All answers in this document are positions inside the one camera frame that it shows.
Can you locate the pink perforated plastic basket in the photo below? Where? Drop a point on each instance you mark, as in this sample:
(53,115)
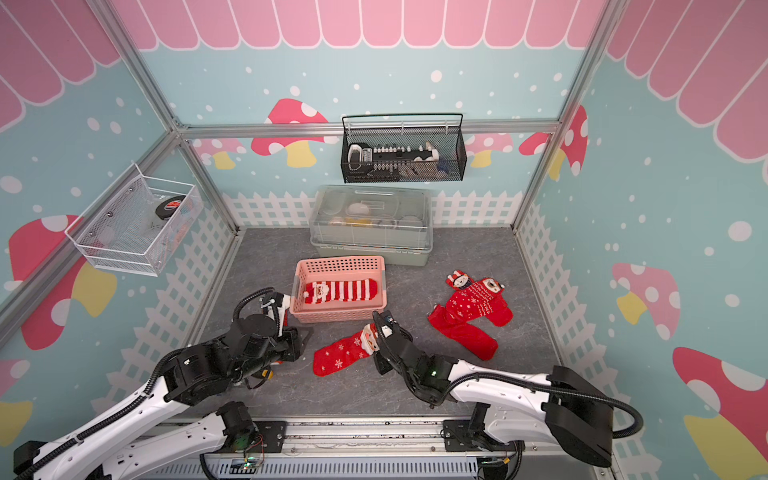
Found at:
(336,269)

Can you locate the red snowman sock pair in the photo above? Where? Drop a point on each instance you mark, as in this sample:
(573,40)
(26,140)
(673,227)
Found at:
(472,300)

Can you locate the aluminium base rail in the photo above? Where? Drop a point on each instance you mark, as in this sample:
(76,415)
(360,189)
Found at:
(313,436)

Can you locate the black wire wall basket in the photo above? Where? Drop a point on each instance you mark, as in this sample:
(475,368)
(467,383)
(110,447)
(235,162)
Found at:
(390,148)

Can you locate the clear lidded storage box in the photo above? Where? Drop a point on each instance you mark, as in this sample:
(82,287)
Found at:
(393,223)

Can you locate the white wire wall basket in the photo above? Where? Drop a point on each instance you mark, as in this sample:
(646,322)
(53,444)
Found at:
(120,231)

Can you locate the red snowflake santa sock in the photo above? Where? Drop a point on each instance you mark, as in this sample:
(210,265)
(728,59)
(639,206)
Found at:
(345,352)

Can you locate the black red tape measure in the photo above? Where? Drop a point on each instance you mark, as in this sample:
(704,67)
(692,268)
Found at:
(166,208)

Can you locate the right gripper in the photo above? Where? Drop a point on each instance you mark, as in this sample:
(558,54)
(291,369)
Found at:
(379,359)

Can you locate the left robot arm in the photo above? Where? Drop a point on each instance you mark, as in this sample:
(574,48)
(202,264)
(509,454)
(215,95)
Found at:
(257,339)

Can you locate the red white striped santa sock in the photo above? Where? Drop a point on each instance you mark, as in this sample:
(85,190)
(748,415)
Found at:
(320,292)

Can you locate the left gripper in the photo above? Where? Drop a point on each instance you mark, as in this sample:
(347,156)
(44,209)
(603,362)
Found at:
(292,341)

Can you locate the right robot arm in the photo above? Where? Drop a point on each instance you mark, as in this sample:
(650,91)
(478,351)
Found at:
(510,409)

